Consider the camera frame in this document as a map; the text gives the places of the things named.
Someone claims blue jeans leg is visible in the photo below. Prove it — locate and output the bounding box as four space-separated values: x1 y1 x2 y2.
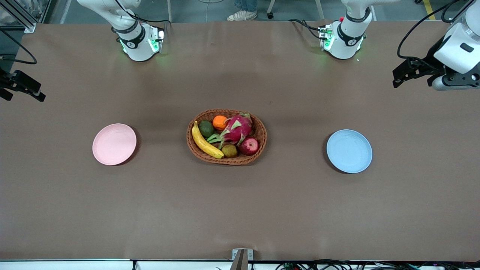
234 0 258 12

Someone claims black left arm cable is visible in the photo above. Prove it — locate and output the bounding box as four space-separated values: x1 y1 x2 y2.
397 0 480 72

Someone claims brown wicker basket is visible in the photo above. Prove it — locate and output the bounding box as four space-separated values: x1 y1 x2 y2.
186 109 268 165

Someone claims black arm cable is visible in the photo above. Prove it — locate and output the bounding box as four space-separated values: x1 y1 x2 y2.
0 28 38 65
397 0 480 72

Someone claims red apple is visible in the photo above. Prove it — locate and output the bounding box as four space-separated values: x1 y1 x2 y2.
239 137 259 156

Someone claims black base cable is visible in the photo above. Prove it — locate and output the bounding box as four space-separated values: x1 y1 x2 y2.
131 13 172 27
288 18 327 41

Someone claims pink plate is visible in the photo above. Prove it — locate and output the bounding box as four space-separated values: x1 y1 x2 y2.
92 123 137 166

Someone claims black right base cable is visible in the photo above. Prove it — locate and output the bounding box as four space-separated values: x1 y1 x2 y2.
131 13 172 27

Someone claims light blue plate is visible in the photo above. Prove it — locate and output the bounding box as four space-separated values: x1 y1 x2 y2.
326 129 373 174

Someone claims aluminium frame post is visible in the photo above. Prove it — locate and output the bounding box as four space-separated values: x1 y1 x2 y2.
0 0 37 33

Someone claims white sneaker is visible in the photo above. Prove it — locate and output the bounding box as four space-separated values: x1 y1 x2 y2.
227 10 258 21

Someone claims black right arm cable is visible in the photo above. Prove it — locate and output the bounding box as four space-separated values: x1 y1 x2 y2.
0 28 38 65

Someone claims black cable bundle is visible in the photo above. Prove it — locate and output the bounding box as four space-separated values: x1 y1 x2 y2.
276 259 480 270

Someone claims green avocado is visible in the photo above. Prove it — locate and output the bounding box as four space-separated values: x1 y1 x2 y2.
198 120 215 138

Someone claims yellow banana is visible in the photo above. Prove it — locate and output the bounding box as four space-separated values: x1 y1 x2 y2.
192 121 225 159

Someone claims pink dragon fruit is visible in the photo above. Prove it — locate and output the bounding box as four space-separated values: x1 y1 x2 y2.
206 112 255 149

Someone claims brown table cover sheet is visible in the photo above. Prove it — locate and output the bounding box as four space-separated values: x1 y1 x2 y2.
0 21 480 262

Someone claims black left base cable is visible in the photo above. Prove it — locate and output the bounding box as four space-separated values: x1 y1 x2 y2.
288 18 327 41

